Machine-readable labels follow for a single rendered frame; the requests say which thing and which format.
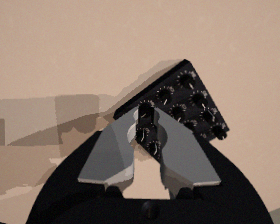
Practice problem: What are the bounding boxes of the black knob box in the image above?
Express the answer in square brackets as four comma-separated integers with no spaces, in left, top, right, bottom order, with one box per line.
[113,59,230,164]

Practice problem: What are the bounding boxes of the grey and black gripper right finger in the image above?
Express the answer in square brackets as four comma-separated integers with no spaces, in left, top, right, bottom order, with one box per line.
[151,106,274,224]

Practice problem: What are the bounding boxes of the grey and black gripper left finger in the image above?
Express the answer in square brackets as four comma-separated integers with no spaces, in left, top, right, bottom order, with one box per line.
[26,106,141,224]

